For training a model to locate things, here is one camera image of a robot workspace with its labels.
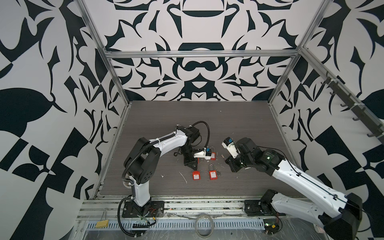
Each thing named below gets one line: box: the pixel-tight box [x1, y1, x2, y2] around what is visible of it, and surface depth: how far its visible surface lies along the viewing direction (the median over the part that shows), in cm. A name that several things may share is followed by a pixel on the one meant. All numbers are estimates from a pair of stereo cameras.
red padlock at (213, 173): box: [208, 163, 218, 180], surface depth 87 cm
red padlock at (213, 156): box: [210, 152, 217, 161], surface depth 93 cm
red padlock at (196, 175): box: [192, 170, 201, 181], surface depth 84 cm
